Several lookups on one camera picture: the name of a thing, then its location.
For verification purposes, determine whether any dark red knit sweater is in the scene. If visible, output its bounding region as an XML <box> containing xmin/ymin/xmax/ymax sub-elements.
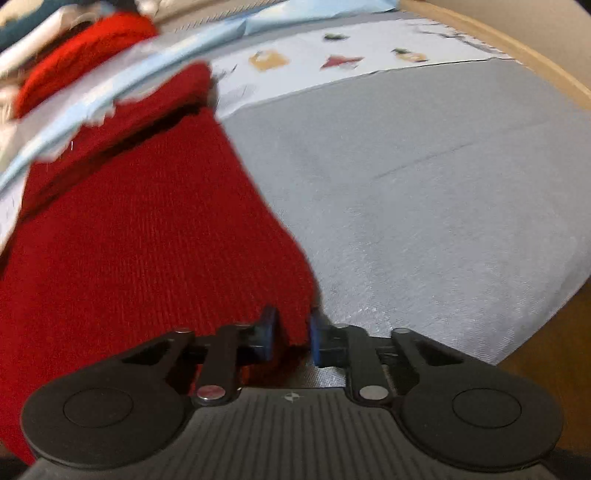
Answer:
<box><xmin>0</xmin><ymin>62</ymin><xmax>324</xmax><ymax>467</ymax></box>

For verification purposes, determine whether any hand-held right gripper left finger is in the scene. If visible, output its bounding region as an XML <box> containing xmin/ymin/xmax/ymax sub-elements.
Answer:
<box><xmin>122</xmin><ymin>305</ymin><xmax>282</xmax><ymax>408</ymax></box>

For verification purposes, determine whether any light blue bed sheet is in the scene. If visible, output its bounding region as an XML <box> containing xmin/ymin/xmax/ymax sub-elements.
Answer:
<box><xmin>0</xmin><ymin>0</ymin><xmax>402</xmax><ymax>190</ymax></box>

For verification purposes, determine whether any teal shark plush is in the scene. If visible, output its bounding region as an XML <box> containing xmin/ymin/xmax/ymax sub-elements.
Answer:
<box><xmin>0</xmin><ymin>11</ymin><xmax>54</xmax><ymax>51</ymax></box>

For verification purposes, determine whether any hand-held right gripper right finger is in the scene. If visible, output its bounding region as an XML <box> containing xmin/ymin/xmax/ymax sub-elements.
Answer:
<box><xmin>308</xmin><ymin>308</ymin><xmax>491</xmax><ymax>403</ymax></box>

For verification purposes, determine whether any red folded blanket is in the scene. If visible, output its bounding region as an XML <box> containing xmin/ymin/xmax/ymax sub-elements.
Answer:
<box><xmin>14</xmin><ymin>11</ymin><xmax>160</xmax><ymax>118</ymax></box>

